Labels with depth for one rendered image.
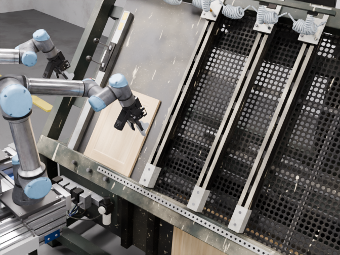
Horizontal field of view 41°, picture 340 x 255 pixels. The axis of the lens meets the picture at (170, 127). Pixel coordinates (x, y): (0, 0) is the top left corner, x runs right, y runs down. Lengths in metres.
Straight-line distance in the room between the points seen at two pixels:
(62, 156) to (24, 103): 1.17
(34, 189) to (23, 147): 0.20
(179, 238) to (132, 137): 0.69
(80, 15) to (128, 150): 6.63
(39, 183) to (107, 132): 0.90
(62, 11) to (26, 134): 7.81
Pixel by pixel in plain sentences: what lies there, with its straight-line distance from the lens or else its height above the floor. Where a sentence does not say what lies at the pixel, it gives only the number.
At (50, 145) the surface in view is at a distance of 3.04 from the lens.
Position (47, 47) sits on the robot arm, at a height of 1.60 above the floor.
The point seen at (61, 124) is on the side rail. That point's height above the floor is 0.96.
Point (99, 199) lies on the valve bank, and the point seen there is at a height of 0.74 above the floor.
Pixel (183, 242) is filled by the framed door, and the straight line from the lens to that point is 2.86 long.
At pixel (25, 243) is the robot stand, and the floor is 0.95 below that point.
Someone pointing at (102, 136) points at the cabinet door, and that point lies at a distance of 2.82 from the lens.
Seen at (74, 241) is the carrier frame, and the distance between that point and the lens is 3.32.
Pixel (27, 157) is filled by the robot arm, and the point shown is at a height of 1.36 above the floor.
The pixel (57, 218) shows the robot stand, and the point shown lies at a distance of 2.41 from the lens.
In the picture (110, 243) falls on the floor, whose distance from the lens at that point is 3.56.
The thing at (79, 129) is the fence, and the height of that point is 1.02.
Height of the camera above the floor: 2.36
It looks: 27 degrees down
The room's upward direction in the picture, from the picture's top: 4 degrees clockwise
